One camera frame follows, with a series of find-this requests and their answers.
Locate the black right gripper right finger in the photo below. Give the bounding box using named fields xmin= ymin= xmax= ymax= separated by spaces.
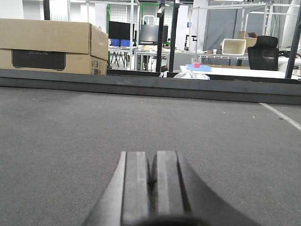
xmin=152 ymin=151 xmax=258 ymax=226

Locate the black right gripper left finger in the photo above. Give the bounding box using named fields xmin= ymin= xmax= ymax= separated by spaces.
xmin=82 ymin=151 xmax=150 ymax=226

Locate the pink block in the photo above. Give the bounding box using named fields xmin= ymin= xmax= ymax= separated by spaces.
xmin=192 ymin=62 xmax=201 ymax=68

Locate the white plastic bin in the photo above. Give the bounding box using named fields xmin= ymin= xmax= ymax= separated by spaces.
xmin=221 ymin=39 xmax=246 ymax=56

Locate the crumpled plastic bag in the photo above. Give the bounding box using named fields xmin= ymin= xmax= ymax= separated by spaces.
xmin=174 ymin=70 xmax=210 ymax=80

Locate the flat blue tray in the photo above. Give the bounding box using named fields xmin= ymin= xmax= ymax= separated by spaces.
xmin=186 ymin=64 xmax=212 ymax=72

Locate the black office chair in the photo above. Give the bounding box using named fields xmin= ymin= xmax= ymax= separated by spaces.
xmin=247 ymin=35 xmax=279 ymax=71

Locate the black computer monitor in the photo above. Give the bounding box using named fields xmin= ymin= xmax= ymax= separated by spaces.
xmin=109 ymin=21 xmax=131 ymax=40

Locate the large cardboard box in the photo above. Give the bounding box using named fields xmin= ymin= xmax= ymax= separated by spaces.
xmin=0 ymin=18 xmax=108 ymax=75

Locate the dark conveyor side rail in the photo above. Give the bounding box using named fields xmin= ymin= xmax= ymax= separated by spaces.
xmin=0 ymin=69 xmax=301 ymax=105

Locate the black vertical post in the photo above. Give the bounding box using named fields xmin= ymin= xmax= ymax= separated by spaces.
xmin=156 ymin=0 xmax=166 ymax=72

